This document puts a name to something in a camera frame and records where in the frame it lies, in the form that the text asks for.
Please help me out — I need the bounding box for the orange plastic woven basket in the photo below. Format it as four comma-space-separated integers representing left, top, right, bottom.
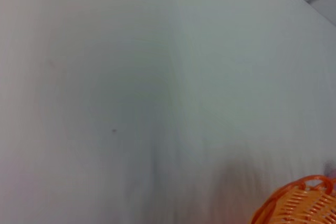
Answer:
249, 174, 336, 224

